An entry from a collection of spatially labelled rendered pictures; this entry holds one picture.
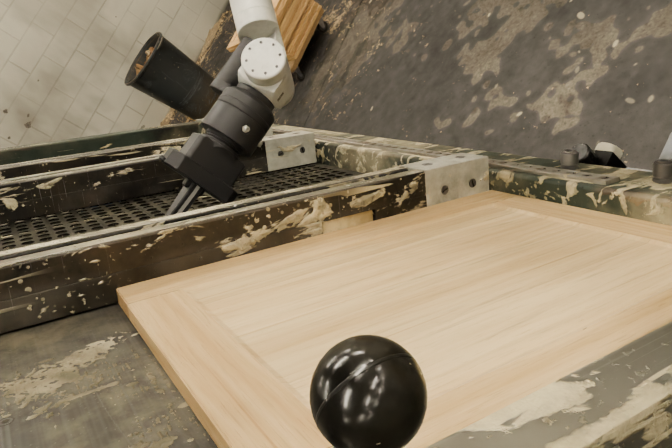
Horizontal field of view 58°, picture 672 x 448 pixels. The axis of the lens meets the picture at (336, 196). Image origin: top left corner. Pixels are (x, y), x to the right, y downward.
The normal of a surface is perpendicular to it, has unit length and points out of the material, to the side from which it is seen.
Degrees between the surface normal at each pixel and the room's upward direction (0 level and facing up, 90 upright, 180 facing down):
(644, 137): 0
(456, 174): 90
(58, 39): 90
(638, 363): 50
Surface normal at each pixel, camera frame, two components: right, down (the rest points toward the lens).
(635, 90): -0.71, -0.47
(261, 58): -0.05, -0.23
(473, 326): -0.09, -0.97
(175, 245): 0.51, 0.15
